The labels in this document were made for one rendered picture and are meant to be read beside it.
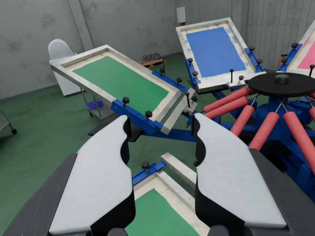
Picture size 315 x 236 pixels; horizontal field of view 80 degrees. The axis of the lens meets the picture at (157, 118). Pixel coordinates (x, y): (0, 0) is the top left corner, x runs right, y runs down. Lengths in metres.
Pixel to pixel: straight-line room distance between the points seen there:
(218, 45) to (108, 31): 5.88
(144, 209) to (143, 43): 7.33
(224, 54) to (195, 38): 0.35
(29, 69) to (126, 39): 3.43
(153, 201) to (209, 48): 1.53
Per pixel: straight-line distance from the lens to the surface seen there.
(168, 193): 1.01
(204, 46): 2.06
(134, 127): 1.56
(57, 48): 5.88
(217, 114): 1.19
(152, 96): 1.41
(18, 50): 7.59
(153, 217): 0.95
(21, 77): 7.73
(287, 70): 1.90
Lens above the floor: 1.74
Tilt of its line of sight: 29 degrees down
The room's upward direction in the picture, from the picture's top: 11 degrees counter-clockwise
